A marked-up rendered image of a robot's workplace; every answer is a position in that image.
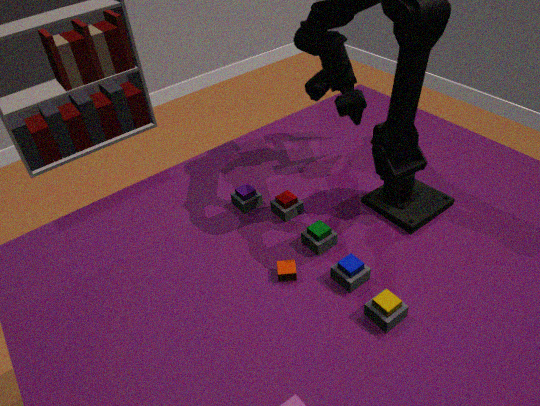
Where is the yellow button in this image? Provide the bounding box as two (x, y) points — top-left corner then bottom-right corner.
(364, 288), (409, 333)

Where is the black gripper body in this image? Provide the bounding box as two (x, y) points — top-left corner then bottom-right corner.
(322, 55), (367, 117)

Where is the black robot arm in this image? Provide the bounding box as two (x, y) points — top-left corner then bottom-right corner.
(294, 0), (451, 209)

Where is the small orange block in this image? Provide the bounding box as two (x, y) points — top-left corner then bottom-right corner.
(277, 260), (297, 282)

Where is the green button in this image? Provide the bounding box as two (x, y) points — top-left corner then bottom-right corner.
(301, 220), (338, 256)

